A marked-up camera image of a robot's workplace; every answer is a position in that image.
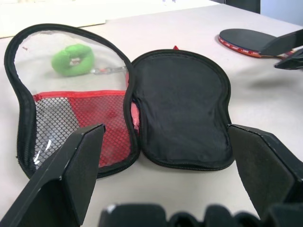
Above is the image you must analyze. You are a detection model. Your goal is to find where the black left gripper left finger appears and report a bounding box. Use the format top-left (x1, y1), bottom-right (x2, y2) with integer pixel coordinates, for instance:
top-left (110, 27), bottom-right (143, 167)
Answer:
top-left (0, 124), bottom-right (106, 227)

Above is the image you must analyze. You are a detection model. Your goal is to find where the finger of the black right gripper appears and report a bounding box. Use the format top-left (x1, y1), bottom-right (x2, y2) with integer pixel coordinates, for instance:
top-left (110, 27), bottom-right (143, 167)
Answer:
top-left (274, 48), bottom-right (303, 70)
top-left (260, 29), bottom-right (303, 56)

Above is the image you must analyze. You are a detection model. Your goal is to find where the black red paddle case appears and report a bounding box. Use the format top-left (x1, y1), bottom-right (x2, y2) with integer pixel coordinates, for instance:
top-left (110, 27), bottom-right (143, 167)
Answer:
top-left (4, 23), bottom-right (236, 180)

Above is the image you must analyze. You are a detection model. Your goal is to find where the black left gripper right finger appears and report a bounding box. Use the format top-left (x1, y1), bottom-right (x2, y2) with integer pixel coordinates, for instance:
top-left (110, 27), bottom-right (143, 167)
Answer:
top-left (227, 123), bottom-right (303, 216)

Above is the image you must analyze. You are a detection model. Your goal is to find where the green plush keychain charm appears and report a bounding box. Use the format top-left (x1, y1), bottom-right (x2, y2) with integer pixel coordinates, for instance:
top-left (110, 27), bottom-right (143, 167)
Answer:
top-left (51, 44), bottom-right (127, 78)

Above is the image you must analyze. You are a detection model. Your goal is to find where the black rubber table tennis paddle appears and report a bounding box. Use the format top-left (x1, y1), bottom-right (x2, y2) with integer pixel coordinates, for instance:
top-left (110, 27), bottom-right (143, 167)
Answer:
top-left (217, 28), bottom-right (303, 59)

